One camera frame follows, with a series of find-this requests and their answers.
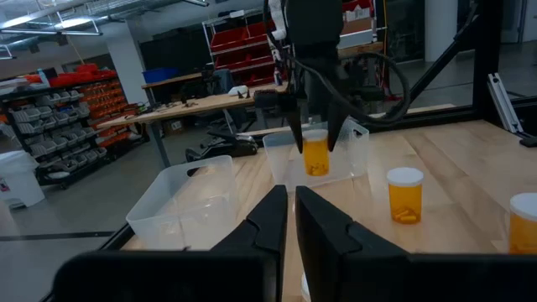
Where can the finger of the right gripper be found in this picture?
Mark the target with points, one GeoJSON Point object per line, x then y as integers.
{"type": "Point", "coordinates": [337, 121]}
{"type": "Point", "coordinates": [297, 126]}

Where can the wooden shelf board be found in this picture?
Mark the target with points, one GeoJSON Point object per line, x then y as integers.
{"type": "Point", "coordinates": [361, 50]}

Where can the small wooden table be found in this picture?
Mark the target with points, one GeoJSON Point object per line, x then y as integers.
{"type": "Point", "coordinates": [176, 79]}

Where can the rack with grey orange bins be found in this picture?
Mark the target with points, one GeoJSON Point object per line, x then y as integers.
{"type": "Point", "coordinates": [63, 121]}

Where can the cardboard box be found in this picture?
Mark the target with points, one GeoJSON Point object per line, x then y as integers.
{"type": "Point", "coordinates": [356, 25]}

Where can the silver aluminium bar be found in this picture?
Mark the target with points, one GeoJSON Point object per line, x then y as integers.
{"type": "Point", "coordinates": [503, 105]}

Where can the large orange medicine bottle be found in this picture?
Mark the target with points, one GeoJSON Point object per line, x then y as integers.
{"type": "Point", "coordinates": [524, 230]}
{"type": "Point", "coordinates": [315, 159]}
{"type": "Point", "coordinates": [405, 201]}

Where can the rack with red bins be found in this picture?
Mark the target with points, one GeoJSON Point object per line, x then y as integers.
{"type": "Point", "coordinates": [235, 40]}

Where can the ceiling light fixture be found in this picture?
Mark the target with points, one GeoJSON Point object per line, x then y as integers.
{"type": "Point", "coordinates": [71, 23]}

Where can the black aluminium rig frame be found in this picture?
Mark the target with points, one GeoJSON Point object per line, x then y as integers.
{"type": "Point", "coordinates": [486, 42]}

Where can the blue plastic bin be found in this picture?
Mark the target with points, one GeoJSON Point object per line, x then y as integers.
{"type": "Point", "coordinates": [161, 75]}

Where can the white trash can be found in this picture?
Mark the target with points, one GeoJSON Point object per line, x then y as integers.
{"type": "Point", "coordinates": [19, 180]}

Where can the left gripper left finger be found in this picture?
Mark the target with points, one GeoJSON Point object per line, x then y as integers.
{"type": "Point", "coordinates": [235, 272]}

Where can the long wooden workbench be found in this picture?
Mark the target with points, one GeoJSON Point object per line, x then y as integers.
{"type": "Point", "coordinates": [189, 107]}

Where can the small white object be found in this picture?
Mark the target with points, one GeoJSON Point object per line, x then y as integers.
{"type": "Point", "coordinates": [238, 90]}

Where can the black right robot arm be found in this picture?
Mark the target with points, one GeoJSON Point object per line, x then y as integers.
{"type": "Point", "coordinates": [314, 21]}

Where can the black equipment on floor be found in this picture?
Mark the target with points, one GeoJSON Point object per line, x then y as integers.
{"type": "Point", "coordinates": [226, 147]}

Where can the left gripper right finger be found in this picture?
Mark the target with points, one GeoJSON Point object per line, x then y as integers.
{"type": "Point", "coordinates": [356, 272]}

